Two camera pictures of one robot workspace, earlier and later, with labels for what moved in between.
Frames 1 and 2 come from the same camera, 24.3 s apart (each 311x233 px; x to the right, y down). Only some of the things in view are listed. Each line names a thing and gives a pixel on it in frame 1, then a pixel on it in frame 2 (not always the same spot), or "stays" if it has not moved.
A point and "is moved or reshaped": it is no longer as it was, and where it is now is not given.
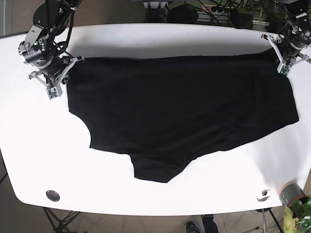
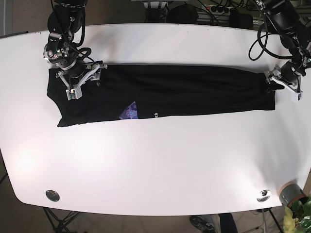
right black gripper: [288, 51] -> [288, 75]
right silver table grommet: [265, 195] stays
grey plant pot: [290, 191] stays
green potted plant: [298, 219] stays
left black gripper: [56, 74] -> [74, 78]
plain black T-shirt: [166, 113] is moved or reshaped
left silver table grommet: [53, 195] stays
